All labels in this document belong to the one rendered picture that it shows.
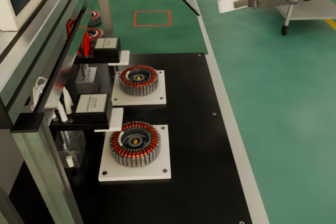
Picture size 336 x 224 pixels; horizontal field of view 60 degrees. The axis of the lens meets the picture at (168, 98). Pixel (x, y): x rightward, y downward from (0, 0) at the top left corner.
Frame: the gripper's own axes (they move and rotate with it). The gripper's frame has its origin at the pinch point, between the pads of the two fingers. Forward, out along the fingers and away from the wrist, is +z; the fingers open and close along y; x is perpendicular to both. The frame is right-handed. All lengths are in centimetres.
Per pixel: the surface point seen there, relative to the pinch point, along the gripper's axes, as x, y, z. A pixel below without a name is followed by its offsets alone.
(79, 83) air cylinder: -9.3, -5.1, 43.4
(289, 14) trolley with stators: -101, 182, -74
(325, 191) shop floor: -114, 14, -36
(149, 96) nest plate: -17.9, -6.2, 26.1
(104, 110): -2.9, -27.5, 29.7
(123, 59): -6.7, -2.9, 30.0
